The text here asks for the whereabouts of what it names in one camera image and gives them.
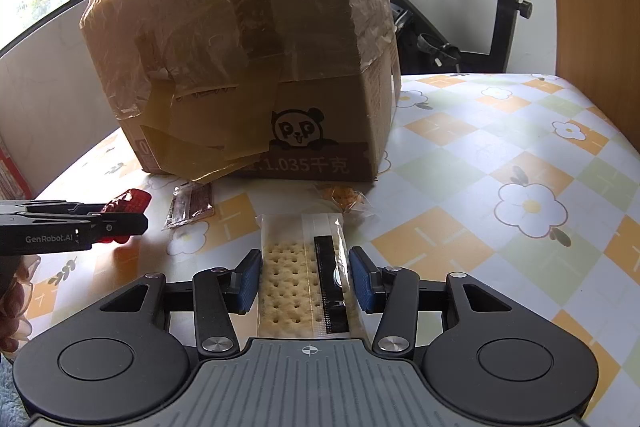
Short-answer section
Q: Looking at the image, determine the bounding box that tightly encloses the person's left hand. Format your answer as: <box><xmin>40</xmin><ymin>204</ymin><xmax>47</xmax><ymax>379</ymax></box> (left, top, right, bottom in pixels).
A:
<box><xmin>0</xmin><ymin>256</ymin><xmax>42</xmax><ymax>354</ymax></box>

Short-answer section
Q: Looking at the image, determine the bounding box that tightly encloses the red snack packet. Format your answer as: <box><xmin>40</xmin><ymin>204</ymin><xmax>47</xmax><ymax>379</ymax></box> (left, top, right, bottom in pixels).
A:
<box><xmin>97</xmin><ymin>188</ymin><xmax>151</xmax><ymax>245</ymax></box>

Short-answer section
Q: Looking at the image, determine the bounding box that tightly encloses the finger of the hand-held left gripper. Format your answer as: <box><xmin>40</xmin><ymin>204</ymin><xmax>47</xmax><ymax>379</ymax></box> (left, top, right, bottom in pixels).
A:
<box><xmin>0</xmin><ymin>213</ymin><xmax>149</xmax><ymax>238</ymax></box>
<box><xmin>0</xmin><ymin>200</ymin><xmax>110</xmax><ymax>215</ymax></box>

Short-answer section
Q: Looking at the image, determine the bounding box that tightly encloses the brown wooden panel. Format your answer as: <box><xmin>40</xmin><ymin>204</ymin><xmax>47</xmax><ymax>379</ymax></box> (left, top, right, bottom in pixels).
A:
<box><xmin>541</xmin><ymin>0</ymin><xmax>640</xmax><ymax>120</ymax></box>

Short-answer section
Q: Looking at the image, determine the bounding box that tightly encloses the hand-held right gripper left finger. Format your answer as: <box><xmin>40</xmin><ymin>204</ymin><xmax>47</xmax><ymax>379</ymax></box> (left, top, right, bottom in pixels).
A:
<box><xmin>97</xmin><ymin>249</ymin><xmax>263</xmax><ymax>355</ymax></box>

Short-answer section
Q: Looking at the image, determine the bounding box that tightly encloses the floral checked tablecloth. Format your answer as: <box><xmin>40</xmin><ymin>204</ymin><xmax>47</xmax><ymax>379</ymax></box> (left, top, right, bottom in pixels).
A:
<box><xmin>20</xmin><ymin>74</ymin><xmax>640</xmax><ymax>427</ymax></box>

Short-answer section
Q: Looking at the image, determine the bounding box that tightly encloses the light blue fuzzy cloth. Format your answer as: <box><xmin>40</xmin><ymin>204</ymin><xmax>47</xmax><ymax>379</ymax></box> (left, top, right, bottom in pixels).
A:
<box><xmin>0</xmin><ymin>349</ymin><xmax>27</xmax><ymax>427</ymax></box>

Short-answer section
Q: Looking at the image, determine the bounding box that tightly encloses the small brown snack packet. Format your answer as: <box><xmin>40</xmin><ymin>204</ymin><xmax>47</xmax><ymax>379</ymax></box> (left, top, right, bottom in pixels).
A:
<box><xmin>162</xmin><ymin>184</ymin><xmax>216</xmax><ymax>229</ymax></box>

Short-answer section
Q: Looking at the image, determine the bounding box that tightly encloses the taped cardboard box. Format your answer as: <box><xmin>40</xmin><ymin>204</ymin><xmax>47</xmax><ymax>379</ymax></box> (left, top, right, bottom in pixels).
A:
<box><xmin>80</xmin><ymin>0</ymin><xmax>401</xmax><ymax>184</ymax></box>

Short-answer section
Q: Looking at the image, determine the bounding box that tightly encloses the clear cracker packet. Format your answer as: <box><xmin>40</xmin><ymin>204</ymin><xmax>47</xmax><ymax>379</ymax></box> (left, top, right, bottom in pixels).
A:
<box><xmin>255</xmin><ymin>213</ymin><xmax>368</xmax><ymax>340</ymax></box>

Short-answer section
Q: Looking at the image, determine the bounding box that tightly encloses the red patterned box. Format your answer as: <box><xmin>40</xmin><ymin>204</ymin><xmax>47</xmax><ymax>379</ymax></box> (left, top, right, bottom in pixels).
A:
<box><xmin>0</xmin><ymin>140</ymin><xmax>33</xmax><ymax>203</ymax></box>

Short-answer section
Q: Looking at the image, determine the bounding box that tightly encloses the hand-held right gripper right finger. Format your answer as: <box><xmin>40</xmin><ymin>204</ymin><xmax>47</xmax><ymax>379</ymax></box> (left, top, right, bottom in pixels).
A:
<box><xmin>349</xmin><ymin>246</ymin><xmax>518</xmax><ymax>354</ymax></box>

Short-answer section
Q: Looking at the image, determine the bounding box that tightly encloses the clear orange snack packet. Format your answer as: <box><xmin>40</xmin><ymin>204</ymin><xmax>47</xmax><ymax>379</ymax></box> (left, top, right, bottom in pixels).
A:
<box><xmin>312</xmin><ymin>184</ymin><xmax>377</xmax><ymax>219</ymax></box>

